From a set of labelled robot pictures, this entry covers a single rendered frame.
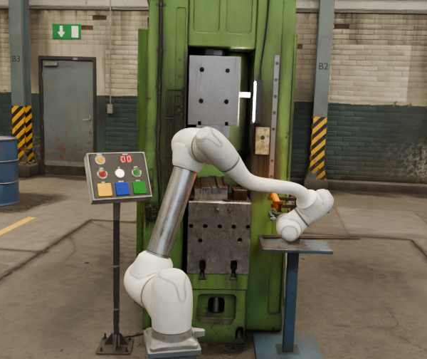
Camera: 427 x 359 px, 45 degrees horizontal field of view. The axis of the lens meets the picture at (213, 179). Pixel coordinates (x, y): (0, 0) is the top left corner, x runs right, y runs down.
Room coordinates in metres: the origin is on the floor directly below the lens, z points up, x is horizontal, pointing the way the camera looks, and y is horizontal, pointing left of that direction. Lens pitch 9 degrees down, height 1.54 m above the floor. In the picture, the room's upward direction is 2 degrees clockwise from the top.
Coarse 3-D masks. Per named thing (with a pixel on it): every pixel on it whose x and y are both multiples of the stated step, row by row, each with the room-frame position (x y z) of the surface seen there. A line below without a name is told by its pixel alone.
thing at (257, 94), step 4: (268, 0) 3.21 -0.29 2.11; (268, 4) 3.21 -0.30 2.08; (268, 8) 3.21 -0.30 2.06; (268, 12) 3.21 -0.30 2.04; (264, 40) 3.21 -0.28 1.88; (264, 44) 3.20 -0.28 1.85; (260, 64) 3.20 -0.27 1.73; (260, 68) 3.20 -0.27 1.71; (260, 72) 3.20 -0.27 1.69; (260, 76) 3.20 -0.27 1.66; (256, 80) 3.18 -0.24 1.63; (260, 80) 3.18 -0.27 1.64; (256, 84) 3.18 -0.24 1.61; (260, 84) 3.18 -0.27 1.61; (256, 88) 3.18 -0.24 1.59; (260, 88) 3.18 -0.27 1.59; (256, 92) 3.18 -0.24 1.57; (260, 92) 3.18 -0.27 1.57; (256, 96) 3.18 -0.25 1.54; (260, 96) 3.18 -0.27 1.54; (256, 100) 3.18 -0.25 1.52; (260, 100) 3.18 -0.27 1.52; (256, 104) 3.18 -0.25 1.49; (260, 104) 3.18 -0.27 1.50; (256, 108) 3.18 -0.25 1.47; (260, 108) 3.18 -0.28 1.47; (256, 112) 3.18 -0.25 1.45; (260, 112) 3.18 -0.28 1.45; (256, 116) 3.18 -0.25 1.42; (260, 116) 3.18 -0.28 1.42; (256, 120) 3.18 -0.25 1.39
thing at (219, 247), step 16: (192, 208) 3.00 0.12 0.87; (208, 208) 3.00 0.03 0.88; (224, 208) 3.01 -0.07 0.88; (240, 208) 3.01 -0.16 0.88; (208, 224) 3.00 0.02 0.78; (224, 224) 3.01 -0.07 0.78; (240, 224) 3.01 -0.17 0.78; (192, 240) 3.00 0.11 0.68; (208, 240) 3.00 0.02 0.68; (224, 240) 3.01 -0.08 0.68; (192, 256) 3.00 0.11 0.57; (208, 256) 3.00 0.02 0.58; (224, 256) 3.01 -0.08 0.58; (240, 256) 3.01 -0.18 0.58; (192, 272) 3.00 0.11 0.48; (208, 272) 3.00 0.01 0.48; (224, 272) 3.01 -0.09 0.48; (240, 272) 3.01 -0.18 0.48
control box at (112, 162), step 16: (96, 160) 2.86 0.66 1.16; (112, 160) 2.90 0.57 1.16; (128, 160) 2.94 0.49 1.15; (144, 160) 2.99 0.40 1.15; (96, 176) 2.81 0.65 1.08; (112, 176) 2.85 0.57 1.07; (128, 176) 2.90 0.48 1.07; (144, 176) 2.94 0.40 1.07; (96, 192) 2.77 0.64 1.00; (112, 192) 2.81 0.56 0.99
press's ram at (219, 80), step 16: (192, 64) 3.06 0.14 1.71; (208, 64) 3.06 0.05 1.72; (224, 64) 3.07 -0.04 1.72; (240, 64) 3.07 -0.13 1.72; (192, 80) 3.06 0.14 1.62; (208, 80) 3.06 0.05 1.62; (224, 80) 3.07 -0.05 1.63; (192, 96) 3.06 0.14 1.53; (208, 96) 3.06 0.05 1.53; (224, 96) 3.07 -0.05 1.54; (240, 96) 3.26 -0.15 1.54; (192, 112) 3.06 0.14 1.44; (208, 112) 3.06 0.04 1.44; (224, 112) 3.07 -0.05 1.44
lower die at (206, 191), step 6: (198, 180) 3.37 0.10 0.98; (204, 180) 3.32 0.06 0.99; (210, 180) 3.27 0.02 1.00; (216, 180) 3.27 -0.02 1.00; (198, 186) 3.16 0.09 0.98; (204, 186) 3.11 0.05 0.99; (210, 186) 3.11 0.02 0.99; (222, 186) 3.12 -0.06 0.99; (198, 192) 3.06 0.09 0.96; (204, 192) 3.06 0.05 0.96; (210, 192) 3.06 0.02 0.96; (216, 192) 3.07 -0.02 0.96; (222, 192) 3.07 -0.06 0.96; (198, 198) 3.06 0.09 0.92; (204, 198) 3.06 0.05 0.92; (210, 198) 3.06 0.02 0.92; (216, 198) 3.07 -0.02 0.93; (222, 198) 3.07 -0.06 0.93
